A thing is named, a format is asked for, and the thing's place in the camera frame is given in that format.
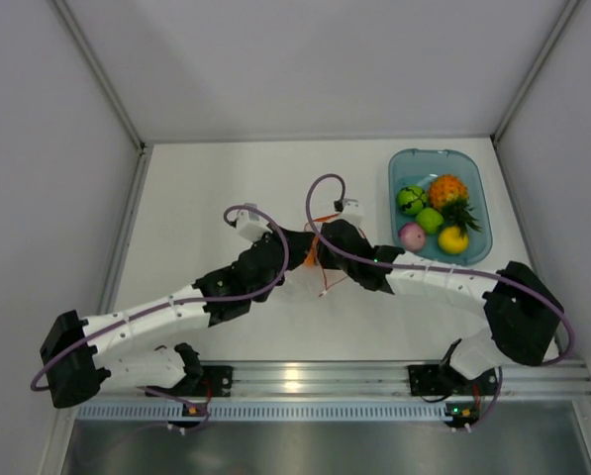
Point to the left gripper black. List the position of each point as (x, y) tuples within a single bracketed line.
[(300, 245)]

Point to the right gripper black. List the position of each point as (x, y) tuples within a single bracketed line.
[(324, 259)]

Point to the clear zip top bag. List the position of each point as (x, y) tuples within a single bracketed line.
[(308, 283)]

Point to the purple toy onion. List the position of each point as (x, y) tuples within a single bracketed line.
[(412, 237)]

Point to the green watermelon toy ball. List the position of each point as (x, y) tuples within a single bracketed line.
[(411, 200)]

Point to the green toy apple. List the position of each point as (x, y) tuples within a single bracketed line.
[(430, 220)]

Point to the yellow toy lemon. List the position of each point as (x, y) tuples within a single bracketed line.
[(453, 241)]

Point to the orange toy pineapple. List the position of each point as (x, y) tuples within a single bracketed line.
[(449, 195)]

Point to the orange toy ball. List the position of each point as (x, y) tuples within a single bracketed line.
[(311, 258)]

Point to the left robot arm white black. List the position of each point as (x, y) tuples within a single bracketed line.
[(145, 346)]

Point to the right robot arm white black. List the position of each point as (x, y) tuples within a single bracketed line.
[(521, 314)]

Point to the blue plastic basin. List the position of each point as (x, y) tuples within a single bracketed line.
[(420, 167)]

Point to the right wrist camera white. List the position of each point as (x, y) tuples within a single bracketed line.
[(350, 211)]

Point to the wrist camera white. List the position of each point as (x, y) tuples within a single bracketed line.
[(249, 224), (350, 211)]

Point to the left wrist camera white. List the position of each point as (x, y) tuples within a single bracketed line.
[(249, 224)]

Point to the left aluminium frame post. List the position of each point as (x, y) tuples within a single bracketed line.
[(112, 97)]

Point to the aluminium frame post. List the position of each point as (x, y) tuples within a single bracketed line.
[(568, 11), (112, 97)]

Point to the grey slotted cable duct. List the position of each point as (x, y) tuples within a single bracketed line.
[(267, 411)]

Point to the aluminium mounting rail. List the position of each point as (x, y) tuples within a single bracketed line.
[(568, 380)]

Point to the right aluminium frame post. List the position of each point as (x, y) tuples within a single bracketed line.
[(568, 11)]

